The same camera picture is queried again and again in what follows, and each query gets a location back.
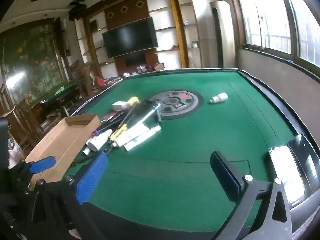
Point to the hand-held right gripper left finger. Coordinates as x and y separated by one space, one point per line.
92 177

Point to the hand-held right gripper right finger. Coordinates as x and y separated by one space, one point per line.
225 175

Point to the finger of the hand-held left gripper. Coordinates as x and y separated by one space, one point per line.
42 165

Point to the cardboard box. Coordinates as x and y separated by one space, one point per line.
65 142

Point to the small white tube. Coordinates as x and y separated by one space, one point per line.
86 151

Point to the large white bottle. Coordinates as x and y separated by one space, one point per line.
98 141

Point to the dark wooden chairs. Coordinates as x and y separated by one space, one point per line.
22 120

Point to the red tool in clear pack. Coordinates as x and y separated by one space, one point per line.
108 117

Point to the long black rod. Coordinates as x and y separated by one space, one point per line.
128 117

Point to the white charger plug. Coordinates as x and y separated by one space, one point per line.
118 105

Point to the green topped side table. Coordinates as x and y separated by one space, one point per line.
62 90

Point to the small white bottle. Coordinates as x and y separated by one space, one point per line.
220 97

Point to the round table control panel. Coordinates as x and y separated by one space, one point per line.
180 102

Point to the yellow and white block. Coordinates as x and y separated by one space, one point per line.
133 101

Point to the standing air conditioner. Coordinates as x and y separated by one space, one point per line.
225 35

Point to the black flat television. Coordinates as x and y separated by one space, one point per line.
130 38

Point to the window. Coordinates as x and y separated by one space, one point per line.
270 25

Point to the wooden chair frame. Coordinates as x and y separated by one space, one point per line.
83 75

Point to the large floral wall painting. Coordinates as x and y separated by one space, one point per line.
32 62

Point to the black wall speaker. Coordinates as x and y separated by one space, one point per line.
77 11

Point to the wooden wall shelf unit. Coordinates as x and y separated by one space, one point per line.
165 17

